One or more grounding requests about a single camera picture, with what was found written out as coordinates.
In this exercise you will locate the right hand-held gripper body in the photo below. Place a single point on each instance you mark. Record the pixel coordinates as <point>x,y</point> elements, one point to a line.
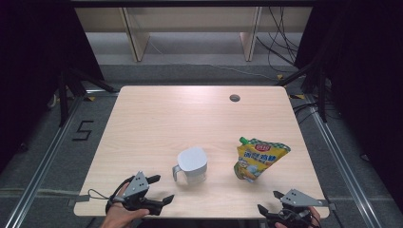
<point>297,199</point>

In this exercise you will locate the yellow sauce pouch green cap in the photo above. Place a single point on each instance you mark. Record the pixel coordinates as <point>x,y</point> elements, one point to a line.
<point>256,158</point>

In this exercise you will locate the person's right hand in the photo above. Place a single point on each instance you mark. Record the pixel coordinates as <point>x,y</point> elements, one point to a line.
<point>315,218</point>

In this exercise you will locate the black metal stand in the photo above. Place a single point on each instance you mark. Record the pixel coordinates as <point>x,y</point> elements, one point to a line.
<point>63,98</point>
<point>322,95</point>

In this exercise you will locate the black curtain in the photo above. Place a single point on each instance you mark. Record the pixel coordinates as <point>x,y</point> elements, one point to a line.
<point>364,79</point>
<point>31,63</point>

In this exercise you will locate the grey tape strip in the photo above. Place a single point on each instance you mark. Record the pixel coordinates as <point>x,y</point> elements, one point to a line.
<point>332,206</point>
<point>82,198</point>

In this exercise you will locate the aluminium floor rail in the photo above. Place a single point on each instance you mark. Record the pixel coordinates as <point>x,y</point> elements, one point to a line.
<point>337,158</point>
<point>47,158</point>

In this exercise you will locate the beige wooden shelf unit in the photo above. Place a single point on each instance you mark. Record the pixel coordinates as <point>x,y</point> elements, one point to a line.
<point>190,19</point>

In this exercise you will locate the yellow black tape piece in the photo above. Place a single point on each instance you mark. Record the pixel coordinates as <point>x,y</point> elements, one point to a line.
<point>280,76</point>
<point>297,96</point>
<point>91,98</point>

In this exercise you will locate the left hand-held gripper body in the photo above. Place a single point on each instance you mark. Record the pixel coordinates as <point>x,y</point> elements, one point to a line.
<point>138,184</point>

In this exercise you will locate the person's left hand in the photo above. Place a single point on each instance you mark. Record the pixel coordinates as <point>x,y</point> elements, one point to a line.
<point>118,217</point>

